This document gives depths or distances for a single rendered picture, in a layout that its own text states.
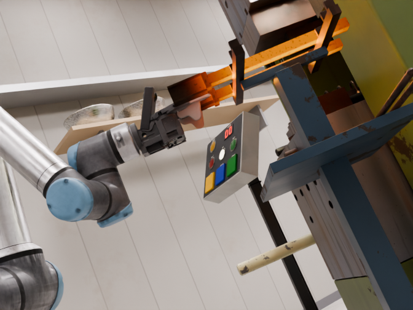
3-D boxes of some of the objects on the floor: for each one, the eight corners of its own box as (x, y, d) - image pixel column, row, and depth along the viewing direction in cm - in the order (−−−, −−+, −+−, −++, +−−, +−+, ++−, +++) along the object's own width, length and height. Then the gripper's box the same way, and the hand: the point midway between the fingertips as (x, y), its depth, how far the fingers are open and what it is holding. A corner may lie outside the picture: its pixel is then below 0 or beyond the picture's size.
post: (348, 404, 203) (235, 152, 227) (345, 402, 206) (233, 154, 231) (357, 399, 203) (243, 148, 227) (354, 397, 207) (242, 151, 231)
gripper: (147, 161, 136) (222, 129, 137) (137, 150, 124) (220, 114, 124) (135, 131, 138) (209, 100, 139) (124, 118, 126) (206, 83, 126)
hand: (206, 98), depth 132 cm, fingers open, 6 cm apart
